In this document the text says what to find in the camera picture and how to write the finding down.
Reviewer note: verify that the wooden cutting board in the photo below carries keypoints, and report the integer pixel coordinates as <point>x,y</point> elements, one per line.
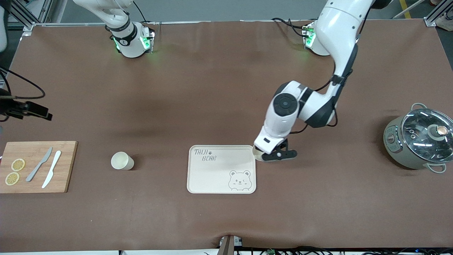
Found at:
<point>69,166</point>

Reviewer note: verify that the aluminium frame profile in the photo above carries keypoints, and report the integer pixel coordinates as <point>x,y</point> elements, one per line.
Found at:
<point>24,14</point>

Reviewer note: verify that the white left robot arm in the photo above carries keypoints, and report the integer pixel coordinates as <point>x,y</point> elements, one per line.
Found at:
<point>336,35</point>

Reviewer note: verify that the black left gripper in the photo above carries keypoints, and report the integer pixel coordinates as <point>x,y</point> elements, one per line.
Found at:
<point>283,145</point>

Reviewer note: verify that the lemon slice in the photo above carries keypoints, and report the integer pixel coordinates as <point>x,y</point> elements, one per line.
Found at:
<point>18,164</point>
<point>12,179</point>

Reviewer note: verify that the white IKEA cup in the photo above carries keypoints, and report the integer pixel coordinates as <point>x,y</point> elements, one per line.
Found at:
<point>257,153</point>
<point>122,161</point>

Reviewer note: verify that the grey-green cooking pot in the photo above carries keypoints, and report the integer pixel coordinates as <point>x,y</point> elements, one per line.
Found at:
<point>394,145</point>

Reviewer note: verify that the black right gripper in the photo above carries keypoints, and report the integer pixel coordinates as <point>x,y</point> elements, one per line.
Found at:
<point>18,107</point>

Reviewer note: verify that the beige bear print tray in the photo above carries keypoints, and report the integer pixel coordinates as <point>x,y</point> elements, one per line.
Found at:
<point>219,173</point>

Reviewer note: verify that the brown table cover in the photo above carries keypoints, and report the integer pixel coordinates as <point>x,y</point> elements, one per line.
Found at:
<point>198,88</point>

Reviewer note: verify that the grey plastic knife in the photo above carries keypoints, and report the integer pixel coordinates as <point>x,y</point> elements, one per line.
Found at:
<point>39,164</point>

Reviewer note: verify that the white plastic knife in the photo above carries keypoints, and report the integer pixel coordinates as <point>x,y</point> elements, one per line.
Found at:
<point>52,169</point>

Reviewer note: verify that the aluminium frame corner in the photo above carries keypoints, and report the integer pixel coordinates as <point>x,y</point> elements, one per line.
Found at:
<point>433,17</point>

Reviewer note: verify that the glass pot lid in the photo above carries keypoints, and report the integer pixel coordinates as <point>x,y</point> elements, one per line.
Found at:
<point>423,141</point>

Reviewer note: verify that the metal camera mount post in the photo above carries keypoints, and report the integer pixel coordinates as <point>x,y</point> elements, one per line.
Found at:
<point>227,246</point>

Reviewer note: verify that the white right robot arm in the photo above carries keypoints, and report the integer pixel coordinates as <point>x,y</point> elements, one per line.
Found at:
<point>124,35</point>

